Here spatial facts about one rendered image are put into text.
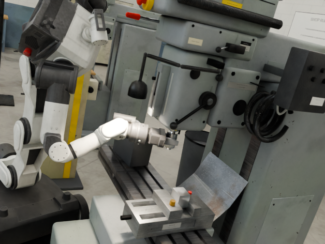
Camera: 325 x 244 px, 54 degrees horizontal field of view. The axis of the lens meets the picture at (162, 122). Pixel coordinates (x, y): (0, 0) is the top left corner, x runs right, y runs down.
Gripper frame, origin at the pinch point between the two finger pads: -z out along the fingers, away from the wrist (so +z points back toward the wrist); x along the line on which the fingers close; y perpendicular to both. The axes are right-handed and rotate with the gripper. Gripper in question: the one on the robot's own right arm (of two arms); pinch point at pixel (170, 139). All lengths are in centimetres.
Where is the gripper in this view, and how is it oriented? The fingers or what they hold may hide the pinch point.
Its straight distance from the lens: 139.7
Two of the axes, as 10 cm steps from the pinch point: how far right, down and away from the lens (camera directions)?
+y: -2.3, 9.3, 3.0
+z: -9.7, -2.0, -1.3
